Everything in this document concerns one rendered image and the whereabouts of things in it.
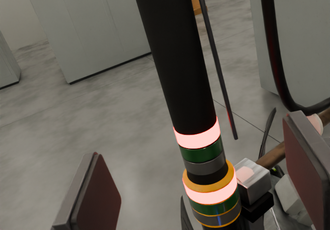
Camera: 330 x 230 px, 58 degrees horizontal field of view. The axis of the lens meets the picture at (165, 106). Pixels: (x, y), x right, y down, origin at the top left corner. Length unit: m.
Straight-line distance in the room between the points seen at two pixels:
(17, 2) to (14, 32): 1.06
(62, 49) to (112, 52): 0.90
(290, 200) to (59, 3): 5.24
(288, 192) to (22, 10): 11.93
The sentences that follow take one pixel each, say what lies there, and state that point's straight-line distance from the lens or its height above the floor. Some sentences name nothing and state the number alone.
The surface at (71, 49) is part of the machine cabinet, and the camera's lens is 5.77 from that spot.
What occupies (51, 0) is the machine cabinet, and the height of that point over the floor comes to 1.49.
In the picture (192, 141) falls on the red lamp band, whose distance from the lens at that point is 0.22.
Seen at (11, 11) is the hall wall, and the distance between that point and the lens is 12.38.
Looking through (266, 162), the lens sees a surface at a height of 1.54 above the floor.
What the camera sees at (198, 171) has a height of 1.59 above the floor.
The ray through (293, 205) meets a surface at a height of 1.15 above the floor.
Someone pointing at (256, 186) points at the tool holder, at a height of 1.54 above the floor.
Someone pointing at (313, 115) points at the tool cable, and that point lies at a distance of 0.34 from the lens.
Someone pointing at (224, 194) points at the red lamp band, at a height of 1.57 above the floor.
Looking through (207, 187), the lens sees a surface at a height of 1.57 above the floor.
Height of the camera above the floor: 1.74
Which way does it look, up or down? 27 degrees down
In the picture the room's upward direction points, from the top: 17 degrees counter-clockwise
